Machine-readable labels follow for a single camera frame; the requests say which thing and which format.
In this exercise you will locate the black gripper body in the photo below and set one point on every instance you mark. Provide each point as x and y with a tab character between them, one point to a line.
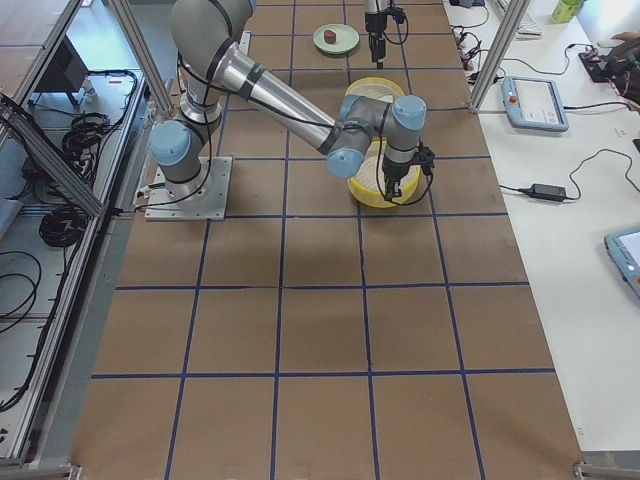
393	171
374	24

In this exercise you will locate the yellow steamer basket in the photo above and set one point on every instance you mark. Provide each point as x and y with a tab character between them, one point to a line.
377	88
366	185

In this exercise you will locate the brown bun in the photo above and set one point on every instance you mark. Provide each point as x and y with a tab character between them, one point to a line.
329	36

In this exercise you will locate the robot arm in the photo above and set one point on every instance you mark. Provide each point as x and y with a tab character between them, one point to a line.
379	5
207	35

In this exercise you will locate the light green plate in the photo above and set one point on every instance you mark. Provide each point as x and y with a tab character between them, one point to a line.
347	39

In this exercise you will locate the blue teach pendant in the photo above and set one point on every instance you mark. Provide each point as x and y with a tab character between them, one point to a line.
623	249
532	103

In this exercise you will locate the black laptop power brick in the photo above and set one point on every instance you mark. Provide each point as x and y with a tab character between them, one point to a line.
545	192

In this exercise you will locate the green bottle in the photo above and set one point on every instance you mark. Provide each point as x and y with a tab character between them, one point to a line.
566	10

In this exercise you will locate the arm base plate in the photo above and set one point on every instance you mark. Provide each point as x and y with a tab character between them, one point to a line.
245	41
204	197

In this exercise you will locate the aluminium frame post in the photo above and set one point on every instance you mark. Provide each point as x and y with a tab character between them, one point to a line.
500	44

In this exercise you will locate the black device with wires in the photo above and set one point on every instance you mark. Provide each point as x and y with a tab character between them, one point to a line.
604	67

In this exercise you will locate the black box under frame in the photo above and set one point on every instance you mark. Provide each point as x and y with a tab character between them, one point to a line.
66	72

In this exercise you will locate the aluminium frame rail left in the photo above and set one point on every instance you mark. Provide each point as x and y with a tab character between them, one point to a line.
21	138

